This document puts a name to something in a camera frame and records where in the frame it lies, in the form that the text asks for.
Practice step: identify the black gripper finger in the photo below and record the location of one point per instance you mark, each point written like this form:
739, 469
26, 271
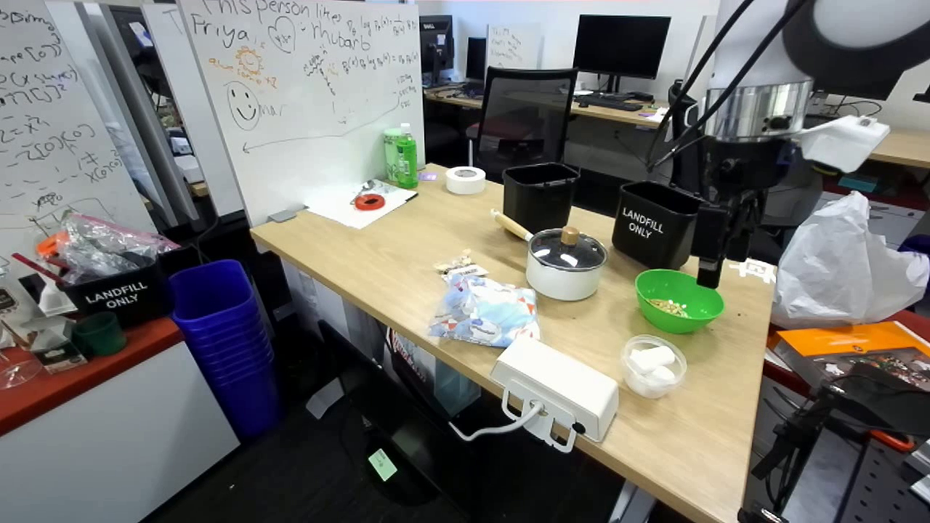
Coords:
745, 226
709, 247

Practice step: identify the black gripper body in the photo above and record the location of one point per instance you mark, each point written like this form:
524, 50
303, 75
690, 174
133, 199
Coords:
735, 168

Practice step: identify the clear plastic bowl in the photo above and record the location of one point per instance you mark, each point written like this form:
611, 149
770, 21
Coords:
640, 382

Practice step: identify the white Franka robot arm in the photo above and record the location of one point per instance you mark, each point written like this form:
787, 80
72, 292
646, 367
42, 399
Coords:
873, 19

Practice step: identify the green plastic bowl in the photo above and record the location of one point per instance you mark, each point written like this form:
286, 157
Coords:
697, 292

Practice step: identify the black bin labelled landfill only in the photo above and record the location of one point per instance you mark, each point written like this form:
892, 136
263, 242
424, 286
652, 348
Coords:
655, 226

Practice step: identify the grey round bowl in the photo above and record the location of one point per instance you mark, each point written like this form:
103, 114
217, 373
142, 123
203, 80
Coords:
563, 271

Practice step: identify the plain black bin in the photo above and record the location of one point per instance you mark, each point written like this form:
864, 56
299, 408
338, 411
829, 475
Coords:
539, 199

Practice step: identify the black landfill bin with clutter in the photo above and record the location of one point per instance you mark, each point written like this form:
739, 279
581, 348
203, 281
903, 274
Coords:
126, 293

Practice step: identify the peanut pile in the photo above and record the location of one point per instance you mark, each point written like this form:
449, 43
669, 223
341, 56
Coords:
669, 308

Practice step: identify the white plastic bag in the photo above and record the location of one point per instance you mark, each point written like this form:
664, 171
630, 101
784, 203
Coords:
844, 264

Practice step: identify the white marshmallow pile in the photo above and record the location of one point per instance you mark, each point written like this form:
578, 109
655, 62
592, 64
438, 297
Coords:
655, 367

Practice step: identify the black keyboard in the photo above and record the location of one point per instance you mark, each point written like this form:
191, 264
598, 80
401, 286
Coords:
611, 100

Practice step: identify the orange halloween box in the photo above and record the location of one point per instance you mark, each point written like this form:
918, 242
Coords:
853, 341

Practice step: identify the black computer monitor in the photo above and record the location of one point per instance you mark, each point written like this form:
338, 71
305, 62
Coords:
620, 43

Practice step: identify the wooden spoon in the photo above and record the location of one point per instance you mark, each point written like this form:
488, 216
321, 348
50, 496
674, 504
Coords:
511, 226

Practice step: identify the white power strip box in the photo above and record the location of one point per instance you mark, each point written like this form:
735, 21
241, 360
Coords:
556, 382

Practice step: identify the black mesh office chair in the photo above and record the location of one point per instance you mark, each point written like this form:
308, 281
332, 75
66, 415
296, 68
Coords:
524, 116

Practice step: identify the crumpled blue white cloth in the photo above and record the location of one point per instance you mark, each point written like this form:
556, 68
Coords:
482, 308

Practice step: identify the wooden office desk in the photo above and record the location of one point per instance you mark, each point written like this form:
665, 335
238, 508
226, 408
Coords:
502, 96

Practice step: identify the white tape roll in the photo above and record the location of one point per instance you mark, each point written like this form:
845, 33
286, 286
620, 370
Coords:
466, 180

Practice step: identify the small whiteboard with writing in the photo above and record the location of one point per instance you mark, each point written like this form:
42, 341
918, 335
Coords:
511, 46

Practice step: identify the green wipes canister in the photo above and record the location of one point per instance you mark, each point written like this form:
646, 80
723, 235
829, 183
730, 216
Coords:
399, 161

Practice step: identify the small dark monitor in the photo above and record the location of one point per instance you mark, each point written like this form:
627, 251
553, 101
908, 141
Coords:
437, 43

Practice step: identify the white paper sheet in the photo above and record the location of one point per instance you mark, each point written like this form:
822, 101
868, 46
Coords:
338, 207

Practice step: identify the black device with green label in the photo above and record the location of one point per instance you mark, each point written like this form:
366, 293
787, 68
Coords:
388, 454

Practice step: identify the large whiteboard with smiley drawing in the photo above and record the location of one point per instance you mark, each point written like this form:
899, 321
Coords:
321, 116

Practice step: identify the stack of blue bins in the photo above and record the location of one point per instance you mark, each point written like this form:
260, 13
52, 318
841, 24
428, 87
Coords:
226, 338

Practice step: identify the clear plastic bag clutter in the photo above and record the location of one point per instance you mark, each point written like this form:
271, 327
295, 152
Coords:
97, 242

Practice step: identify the small dark green cup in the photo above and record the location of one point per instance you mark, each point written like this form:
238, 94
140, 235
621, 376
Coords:
100, 335

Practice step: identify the white cabinet with red top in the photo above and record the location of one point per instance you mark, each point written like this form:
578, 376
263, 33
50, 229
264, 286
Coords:
106, 435

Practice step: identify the whiteboard with dense writing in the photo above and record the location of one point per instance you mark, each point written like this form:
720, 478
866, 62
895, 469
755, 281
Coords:
47, 125

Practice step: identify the black camera tripod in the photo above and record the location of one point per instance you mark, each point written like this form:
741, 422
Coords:
803, 435

